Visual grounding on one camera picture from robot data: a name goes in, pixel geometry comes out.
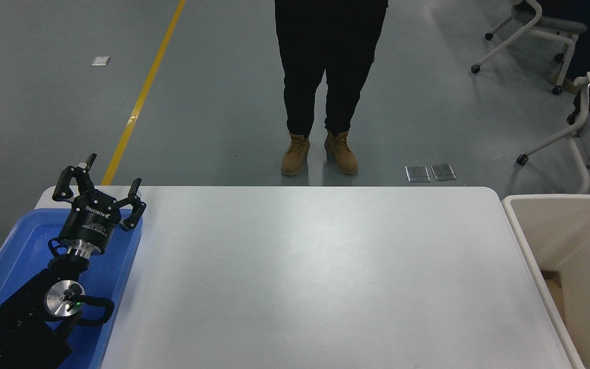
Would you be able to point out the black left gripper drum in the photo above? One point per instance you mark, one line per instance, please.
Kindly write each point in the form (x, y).
(92, 220)

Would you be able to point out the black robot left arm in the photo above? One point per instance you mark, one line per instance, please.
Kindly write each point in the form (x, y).
(23, 312)

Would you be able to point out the large pale bin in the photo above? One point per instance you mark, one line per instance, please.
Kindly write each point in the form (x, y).
(571, 241)

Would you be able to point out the blue plastic tray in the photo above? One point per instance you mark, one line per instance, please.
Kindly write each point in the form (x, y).
(18, 246)

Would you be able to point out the white wheeled office chair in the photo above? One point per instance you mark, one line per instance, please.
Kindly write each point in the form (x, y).
(582, 128)
(535, 23)

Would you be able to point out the metal floor plate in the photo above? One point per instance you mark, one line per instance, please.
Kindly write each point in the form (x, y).
(417, 173)
(443, 171)

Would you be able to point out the seated person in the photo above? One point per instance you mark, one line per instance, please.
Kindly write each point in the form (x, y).
(589, 36)

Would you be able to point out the standing person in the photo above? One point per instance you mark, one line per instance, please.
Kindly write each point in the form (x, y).
(328, 61)

